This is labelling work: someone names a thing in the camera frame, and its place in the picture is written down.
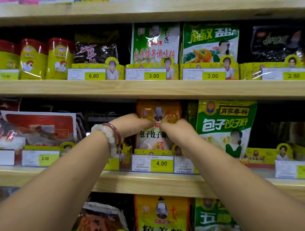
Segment person's left hand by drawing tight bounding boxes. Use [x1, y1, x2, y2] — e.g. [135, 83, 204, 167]
[109, 113, 155, 143]

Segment person's right hand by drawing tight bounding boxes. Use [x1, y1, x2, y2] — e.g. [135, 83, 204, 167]
[159, 118, 201, 150]

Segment yellow dumpling seasoning packets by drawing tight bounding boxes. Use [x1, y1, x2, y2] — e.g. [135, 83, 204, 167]
[136, 100, 183, 152]

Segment wooden store shelving with goods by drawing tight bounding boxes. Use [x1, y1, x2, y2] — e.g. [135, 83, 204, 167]
[0, 0, 305, 231]

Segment green dumpling food packet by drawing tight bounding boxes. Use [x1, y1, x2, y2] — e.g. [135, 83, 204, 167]
[195, 100, 258, 159]

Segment yellow vegetable food packet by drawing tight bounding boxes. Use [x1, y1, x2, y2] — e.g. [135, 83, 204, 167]
[134, 194, 191, 231]

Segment green five spice packets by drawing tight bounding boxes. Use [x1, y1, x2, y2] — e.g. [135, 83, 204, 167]
[194, 197, 241, 231]

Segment person's left forearm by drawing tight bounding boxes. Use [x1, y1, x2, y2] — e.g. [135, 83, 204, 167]
[0, 129, 112, 231]

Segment person's right forearm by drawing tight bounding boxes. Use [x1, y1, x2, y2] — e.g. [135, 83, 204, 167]
[179, 135, 305, 231]

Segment brown orange packet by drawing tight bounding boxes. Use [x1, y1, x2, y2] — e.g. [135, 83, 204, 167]
[78, 112, 120, 136]

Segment row of yellow price tags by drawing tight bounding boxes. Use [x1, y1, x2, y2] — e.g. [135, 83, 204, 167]
[0, 142, 305, 181]
[0, 56, 305, 82]

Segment dark spice packet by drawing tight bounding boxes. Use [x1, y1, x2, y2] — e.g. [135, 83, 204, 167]
[74, 32, 120, 65]

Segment green white seasoning packet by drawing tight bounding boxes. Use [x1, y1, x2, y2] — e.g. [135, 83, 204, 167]
[131, 22, 181, 65]

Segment red white flat packet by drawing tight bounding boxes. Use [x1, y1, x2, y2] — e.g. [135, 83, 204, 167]
[0, 110, 78, 147]

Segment green orange seasoning packet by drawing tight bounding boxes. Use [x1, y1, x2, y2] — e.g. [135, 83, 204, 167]
[182, 21, 240, 64]

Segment red brown clear packet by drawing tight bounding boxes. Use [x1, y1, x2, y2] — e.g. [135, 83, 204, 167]
[74, 202, 129, 231]

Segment yellow jar red lid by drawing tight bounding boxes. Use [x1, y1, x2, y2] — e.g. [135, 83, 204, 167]
[0, 40, 21, 72]
[46, 37, 74, 80]
[20, 38, 48, 80]

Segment dark seasoning packet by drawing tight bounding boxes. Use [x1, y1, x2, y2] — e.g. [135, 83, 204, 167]
[260, 121, 305, 149]

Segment small white packet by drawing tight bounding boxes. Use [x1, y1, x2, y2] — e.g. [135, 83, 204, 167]
[0, 119, 27, 152]

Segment black seasoning packet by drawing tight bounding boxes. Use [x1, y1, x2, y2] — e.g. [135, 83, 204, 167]
[251, 26, 303, 63]

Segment dark red bracelet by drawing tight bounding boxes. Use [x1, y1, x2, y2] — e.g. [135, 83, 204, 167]
[102, 122, 124, 149]

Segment white bead bracelet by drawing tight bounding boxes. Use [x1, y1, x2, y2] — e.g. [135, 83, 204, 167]
[91, 124, 119, 159]

